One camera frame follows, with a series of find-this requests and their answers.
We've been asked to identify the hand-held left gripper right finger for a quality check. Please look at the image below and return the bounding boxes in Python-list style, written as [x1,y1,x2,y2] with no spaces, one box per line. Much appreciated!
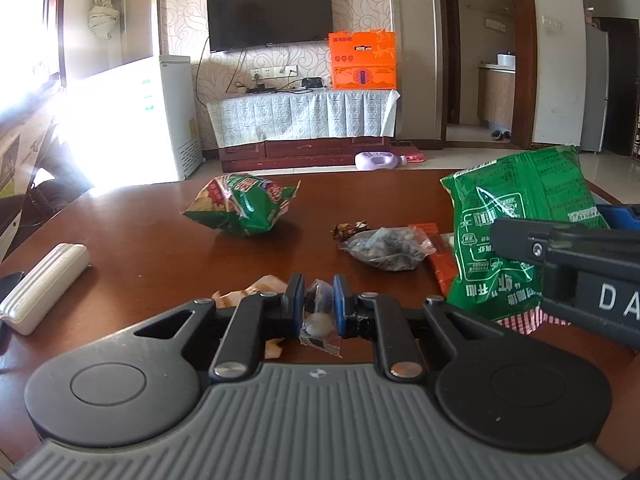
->
[333,274,503,380]

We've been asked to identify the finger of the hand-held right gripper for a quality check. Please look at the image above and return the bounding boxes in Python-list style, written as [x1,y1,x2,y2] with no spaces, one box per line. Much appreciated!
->
[490,217,608,264]

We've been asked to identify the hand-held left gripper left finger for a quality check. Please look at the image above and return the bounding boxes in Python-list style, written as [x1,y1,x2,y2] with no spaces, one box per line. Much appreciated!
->
[132,274,306,381]

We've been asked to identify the small clear candy packet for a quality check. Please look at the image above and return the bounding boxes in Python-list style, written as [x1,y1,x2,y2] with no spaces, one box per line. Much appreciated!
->
[299,280,343,358]

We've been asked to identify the large green snack bag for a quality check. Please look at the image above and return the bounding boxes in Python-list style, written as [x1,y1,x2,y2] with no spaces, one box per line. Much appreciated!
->
[440,145,611,336]

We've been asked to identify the clear bag of dark seeds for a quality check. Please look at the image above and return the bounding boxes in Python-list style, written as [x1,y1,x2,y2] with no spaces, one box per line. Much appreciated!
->
[340,226,438,272]

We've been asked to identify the orange-red snack bar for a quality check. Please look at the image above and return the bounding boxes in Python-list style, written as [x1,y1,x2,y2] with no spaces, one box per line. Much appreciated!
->
[409,222,458,297]

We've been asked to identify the pale orange snack wrapper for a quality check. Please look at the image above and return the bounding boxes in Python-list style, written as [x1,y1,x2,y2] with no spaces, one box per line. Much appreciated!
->
[212,275,288,311]

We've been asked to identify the small brown candy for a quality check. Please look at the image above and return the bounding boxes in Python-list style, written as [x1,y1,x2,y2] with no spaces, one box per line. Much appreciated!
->
[331,220,371,241]

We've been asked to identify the crumpled green snack bag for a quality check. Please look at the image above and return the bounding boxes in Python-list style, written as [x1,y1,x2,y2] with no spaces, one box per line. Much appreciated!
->
[181,172,301,237]

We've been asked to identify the wooden kitchen counter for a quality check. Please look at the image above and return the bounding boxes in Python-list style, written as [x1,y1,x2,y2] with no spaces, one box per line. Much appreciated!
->
[477,62,517,131]

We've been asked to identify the purple plastic toy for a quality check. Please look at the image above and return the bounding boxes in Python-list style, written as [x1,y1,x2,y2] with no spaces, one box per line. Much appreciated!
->
[354,151,408,170]

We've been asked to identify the wooden television cabinet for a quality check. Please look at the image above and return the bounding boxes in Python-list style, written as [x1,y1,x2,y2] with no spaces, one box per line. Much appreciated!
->
[220,135,426,173]

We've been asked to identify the grey refrigerator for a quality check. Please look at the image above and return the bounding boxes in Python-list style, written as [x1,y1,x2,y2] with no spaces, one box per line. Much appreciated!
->
[580,22,611,153]

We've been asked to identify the dark wooden door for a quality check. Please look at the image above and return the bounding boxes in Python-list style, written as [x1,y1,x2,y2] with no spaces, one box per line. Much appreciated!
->
[597,17,640,156]

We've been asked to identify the pale patterned tablecloth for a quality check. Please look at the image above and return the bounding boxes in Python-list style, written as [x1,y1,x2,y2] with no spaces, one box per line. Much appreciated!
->
[206,89,402,150]

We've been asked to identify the white chest freezer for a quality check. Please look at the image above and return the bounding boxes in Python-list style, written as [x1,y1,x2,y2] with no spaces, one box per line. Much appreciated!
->
[65,55,203,196]

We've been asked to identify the orange gift box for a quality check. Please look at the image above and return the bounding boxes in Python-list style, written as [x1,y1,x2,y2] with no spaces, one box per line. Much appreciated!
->
[328,31,398,92]

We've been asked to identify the white hard case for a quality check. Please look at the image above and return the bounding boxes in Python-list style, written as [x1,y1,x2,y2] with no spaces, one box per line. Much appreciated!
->
[0,243,91,336]

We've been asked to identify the black flat television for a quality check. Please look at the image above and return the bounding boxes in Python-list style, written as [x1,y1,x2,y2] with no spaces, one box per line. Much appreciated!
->
[206,0,333,54]

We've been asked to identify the knotted cream curtain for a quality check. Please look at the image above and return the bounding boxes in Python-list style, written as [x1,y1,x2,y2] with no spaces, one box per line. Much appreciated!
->
[87,0,121,41]

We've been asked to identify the white wall sockets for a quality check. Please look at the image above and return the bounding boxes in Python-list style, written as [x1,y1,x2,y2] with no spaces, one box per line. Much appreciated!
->
[251,65,297,79]

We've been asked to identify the black power cable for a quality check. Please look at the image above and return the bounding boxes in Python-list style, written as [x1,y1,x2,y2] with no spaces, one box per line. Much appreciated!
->
[195,40,246,106]

